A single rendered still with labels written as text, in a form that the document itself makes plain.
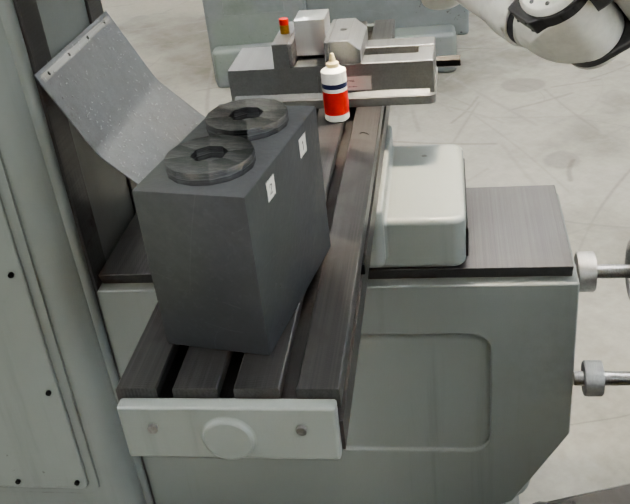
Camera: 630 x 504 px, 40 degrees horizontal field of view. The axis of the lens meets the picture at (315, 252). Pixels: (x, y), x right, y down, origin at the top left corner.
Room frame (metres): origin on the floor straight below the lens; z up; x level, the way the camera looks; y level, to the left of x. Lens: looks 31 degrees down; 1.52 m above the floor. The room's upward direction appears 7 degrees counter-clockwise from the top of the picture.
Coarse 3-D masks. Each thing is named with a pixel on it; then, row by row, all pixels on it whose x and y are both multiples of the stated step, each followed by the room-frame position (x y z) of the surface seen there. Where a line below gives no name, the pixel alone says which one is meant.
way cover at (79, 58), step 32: (96, 32) 1.46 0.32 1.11; (64, 64) 1.31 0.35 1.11; (96, 64) 1.39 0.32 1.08; (128, 64) 1.48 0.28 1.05; (64, 96) 1.25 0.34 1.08; (96, 96) 1.33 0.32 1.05; (128, 96) 1.41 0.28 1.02; (160, 96) 1.49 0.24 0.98; (96, 128) 1.27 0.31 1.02; (128, 128) 1.33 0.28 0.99; (160, 128) 1.39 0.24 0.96; (192, 128) 1.45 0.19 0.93; (128, 160) 1.25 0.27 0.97; (160, 160) 1.30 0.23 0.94
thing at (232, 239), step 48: (192, 144) 0.82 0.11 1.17; (240, 144) 0.80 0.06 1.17; (288, 144) 0.83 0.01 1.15; (144, 192) 0.75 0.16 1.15; (192, 192) 0.74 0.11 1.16; (240, 192) 0.72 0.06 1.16; (288, 192) 0.81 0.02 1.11; (144, 240) 0.76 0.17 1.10; (192, 240) 0.74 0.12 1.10; (240, 240) 0.72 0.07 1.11; (288, 240) 0.79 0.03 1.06; (192, 288) 0.74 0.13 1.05; (240, 288) 0.72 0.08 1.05; (288, 288) 0.78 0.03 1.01; (192, 336) 0.74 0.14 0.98; (240, 336) 0.72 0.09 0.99
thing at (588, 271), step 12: (576, 252) 1.26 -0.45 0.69; (588, 252) 1.24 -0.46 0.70; (576, 264) 1.24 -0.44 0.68; (588, 264) 1.22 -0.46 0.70; (612, 264) 1.23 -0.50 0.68; (624, 264) 1.23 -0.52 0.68; (588, 276) 1.20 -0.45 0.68; (600, 276) 1.22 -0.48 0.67; (612, 276) 1.22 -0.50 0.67; (624, 276) 1.21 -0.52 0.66; (588, 288) 1.20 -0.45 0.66
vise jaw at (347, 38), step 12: (336, 24) 1.47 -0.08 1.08; (348, 24) 1.46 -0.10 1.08; (360, 24) 1.48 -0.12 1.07; (336, 36) 1.40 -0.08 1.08; (348, 36) 1.39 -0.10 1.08; (360, 36) 1.43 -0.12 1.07; (324, 48) 1.38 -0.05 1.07; (336, 48) 1.38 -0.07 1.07; (348, 48) 1.37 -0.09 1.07; (360, 48) 1.38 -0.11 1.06; (348, 60) 1.37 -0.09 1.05; (360, 60) 1.37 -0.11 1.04
